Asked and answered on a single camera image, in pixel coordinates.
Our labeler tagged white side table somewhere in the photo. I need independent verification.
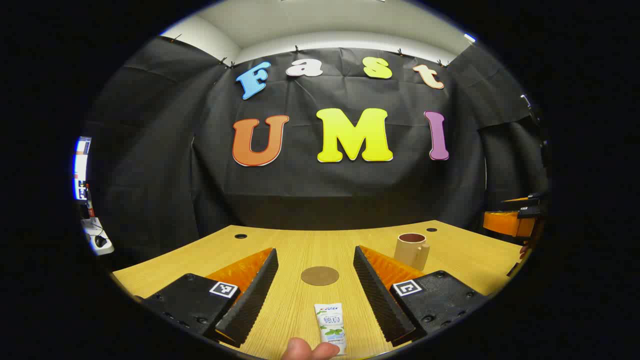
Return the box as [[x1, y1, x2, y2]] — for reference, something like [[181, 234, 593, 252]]
[[81, 217, 115, 257]]

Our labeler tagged white toothpaste tube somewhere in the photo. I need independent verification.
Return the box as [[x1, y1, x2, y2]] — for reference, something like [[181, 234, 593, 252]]
[[314, 302, 347, 356]]

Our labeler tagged bright white panel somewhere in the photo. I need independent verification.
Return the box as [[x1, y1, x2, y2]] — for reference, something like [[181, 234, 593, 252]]
[[73, 137, 92, 201]]

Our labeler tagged beige cup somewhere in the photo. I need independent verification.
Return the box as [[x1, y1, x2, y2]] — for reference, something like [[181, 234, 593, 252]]
[[394, 232, 431, 272]]

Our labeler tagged brown round coaster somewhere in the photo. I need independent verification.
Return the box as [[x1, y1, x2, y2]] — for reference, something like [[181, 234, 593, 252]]
[[300, 266, 340, 287]]

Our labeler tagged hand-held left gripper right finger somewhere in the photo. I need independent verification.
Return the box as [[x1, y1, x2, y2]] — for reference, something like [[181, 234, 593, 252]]
[[353, 245, 488, 348]]

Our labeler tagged black backdrop cloth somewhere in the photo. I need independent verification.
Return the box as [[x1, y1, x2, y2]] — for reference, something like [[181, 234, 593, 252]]
[[82, 35, 551, 261]]

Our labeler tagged wooden desktop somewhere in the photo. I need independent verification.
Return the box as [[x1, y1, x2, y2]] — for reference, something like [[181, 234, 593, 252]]
[[111, 220, 526, 360]]

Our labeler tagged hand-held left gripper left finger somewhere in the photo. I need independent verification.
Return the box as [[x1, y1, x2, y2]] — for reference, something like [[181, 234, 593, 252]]
[[141, 247, 279, 349]]

